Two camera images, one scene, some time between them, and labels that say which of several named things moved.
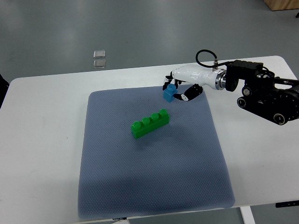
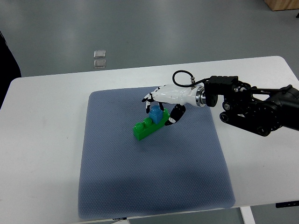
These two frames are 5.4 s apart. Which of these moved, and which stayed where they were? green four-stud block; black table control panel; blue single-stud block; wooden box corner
Moved: blue single-stud block
Stayed: green four-stud block; wooden box corner; black table control panel
